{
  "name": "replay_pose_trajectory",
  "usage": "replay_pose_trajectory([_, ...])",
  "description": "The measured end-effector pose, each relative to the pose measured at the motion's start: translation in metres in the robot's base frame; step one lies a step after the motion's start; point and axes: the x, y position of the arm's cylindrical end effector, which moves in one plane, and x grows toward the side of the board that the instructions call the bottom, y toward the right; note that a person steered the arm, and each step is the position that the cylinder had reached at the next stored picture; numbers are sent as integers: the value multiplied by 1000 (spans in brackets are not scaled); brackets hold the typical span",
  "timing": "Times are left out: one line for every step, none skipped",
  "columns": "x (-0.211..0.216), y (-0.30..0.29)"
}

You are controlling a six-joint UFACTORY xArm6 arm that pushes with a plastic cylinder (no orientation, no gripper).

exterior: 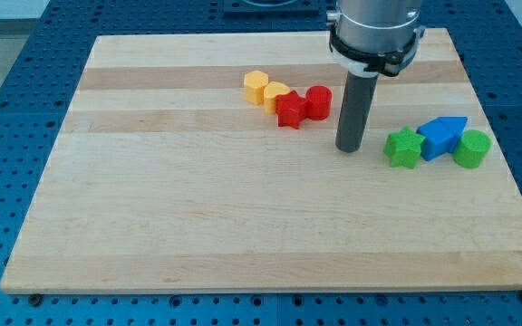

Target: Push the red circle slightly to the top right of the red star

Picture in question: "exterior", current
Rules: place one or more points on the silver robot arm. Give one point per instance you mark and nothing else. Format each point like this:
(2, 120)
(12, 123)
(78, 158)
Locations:
(369, 38)

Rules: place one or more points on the wooden board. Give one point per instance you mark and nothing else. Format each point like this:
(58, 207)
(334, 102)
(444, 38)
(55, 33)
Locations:
(163, 179)

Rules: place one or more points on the red cylinder block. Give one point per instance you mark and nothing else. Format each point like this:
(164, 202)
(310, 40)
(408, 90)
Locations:
(319, 103)

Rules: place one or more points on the green star block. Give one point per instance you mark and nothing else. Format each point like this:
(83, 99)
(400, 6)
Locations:
(403, 148)

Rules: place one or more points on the yellow heart block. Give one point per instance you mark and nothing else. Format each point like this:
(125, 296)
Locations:
(271, 91)

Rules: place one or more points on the green cylinder block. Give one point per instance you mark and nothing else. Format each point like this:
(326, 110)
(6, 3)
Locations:
(471, 149)

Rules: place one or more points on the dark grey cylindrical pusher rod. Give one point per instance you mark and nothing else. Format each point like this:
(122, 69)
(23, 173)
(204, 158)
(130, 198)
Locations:
(357, 101)

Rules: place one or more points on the blue triangle block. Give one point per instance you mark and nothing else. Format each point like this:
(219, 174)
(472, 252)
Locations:
(455, 124)

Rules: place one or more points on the yellow hexagon block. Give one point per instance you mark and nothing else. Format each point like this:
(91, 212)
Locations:
(254, 86)

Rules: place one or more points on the blue cube block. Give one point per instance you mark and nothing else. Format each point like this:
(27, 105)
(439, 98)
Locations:
(439, 138)

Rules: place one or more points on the red star block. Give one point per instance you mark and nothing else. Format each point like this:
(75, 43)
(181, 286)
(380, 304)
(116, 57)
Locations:
(290, 109)

